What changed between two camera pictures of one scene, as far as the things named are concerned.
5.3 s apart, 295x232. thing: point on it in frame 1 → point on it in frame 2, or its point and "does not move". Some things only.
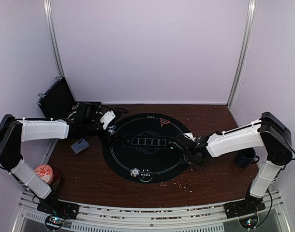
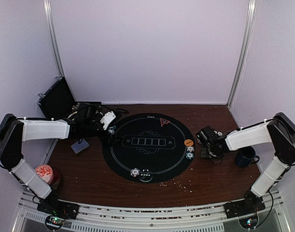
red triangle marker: (163, 122) does not move
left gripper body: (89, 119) does not move
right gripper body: (187, 160) → (209, 153)
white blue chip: (135, 172) does not move
